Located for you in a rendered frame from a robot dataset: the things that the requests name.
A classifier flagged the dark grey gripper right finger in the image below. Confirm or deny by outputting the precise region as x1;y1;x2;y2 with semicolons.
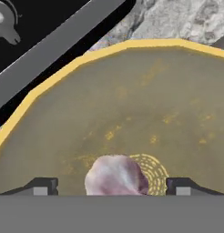
165;177;224;197

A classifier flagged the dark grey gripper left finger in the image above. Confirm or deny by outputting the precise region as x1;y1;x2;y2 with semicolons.
0;177;59;197

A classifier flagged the pale purple garlic bulb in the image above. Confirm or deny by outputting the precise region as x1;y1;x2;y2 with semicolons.
84;154;150;197

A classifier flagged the yellow mixing bowl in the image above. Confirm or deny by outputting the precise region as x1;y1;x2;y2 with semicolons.
0;38;224;197

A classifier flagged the black sink with grey rim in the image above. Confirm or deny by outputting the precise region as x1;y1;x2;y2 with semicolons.
0;0;137;130

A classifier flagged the grey sink tap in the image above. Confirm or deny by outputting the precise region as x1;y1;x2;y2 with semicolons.
0;0;22;46

